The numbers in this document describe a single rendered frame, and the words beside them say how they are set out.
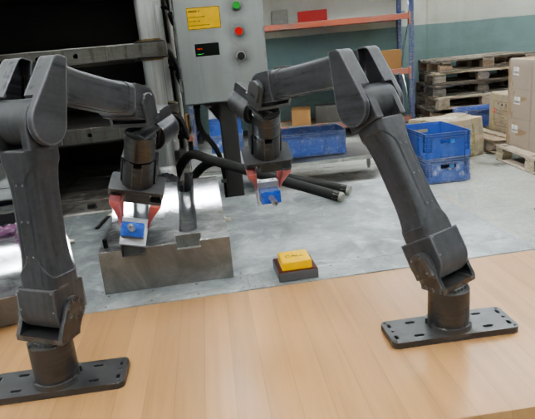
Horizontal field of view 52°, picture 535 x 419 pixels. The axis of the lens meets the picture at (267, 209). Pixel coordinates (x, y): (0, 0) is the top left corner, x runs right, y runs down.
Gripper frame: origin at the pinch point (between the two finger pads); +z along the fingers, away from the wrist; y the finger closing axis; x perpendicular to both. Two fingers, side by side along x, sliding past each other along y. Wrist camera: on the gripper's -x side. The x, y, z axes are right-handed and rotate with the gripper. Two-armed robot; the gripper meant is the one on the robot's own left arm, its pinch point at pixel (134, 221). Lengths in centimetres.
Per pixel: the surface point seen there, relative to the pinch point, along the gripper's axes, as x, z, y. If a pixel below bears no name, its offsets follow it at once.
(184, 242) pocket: -1.2, 4.8, -10.0
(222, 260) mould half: 3.5, 5.0, -18.0
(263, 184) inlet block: -13.4, -4.0, -26.3
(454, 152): -301, 110, -228
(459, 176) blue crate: -295, 128, -239
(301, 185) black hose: -45, 13, -43
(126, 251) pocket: 0.0, 7.6, 1.4
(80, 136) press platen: -75, 21, 25
